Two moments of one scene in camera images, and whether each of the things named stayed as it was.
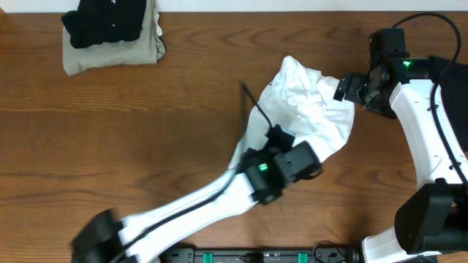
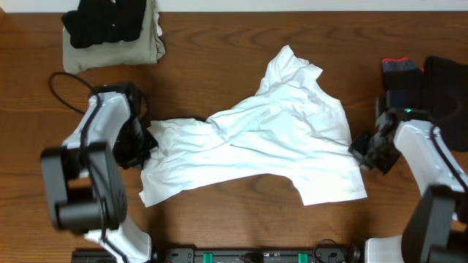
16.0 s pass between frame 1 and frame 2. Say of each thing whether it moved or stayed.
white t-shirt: moved
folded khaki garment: stayed
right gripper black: moved
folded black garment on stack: stayed
